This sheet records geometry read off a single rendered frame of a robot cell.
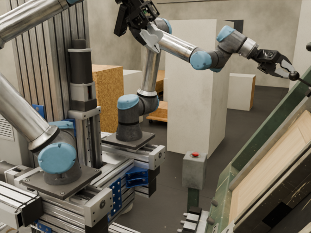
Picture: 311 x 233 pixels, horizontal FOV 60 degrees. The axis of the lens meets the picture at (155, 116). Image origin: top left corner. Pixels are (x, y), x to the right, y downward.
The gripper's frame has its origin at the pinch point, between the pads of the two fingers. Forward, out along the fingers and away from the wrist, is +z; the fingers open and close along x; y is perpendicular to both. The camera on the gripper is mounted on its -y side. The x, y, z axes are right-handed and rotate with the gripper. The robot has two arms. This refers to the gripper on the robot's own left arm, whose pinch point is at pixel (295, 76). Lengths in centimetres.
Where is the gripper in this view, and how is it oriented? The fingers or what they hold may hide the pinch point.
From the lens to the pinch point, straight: 123.9
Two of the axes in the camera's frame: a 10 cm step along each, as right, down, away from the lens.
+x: -5.6, 8.3, 0.8
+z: 8.2, 5.6, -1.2
